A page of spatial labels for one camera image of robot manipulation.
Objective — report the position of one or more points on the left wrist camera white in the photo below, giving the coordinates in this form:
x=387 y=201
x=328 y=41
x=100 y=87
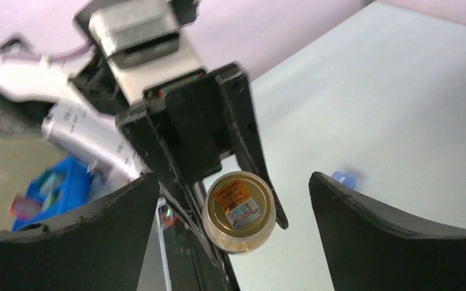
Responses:
x=142 y=42

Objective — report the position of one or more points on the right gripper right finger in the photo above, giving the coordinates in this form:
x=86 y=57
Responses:
x=370 y=245

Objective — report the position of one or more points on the clear amber pill bottle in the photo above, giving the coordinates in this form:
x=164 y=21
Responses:
x=239 y=212

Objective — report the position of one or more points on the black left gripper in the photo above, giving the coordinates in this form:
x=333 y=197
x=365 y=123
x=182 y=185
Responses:
x=180 y=135

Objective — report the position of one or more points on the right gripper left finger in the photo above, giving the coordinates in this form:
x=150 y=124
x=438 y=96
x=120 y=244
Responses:
x=97 y=246

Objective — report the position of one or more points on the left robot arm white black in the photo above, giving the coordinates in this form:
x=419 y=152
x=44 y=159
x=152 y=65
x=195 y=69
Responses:
x=78 y=114

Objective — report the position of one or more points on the blue pill organizer box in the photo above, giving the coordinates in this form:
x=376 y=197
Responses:
x=347 y=179

